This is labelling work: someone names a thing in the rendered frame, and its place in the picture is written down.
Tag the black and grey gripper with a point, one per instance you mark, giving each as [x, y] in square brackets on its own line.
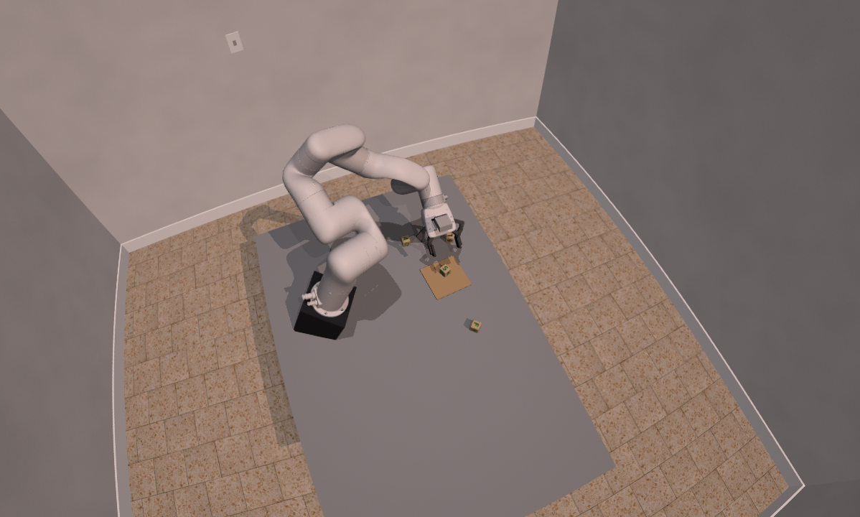
[429, 213]

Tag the tan square mat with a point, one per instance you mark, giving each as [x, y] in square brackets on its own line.
[442, 286]

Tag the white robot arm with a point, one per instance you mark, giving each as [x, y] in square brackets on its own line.
[329, 221]

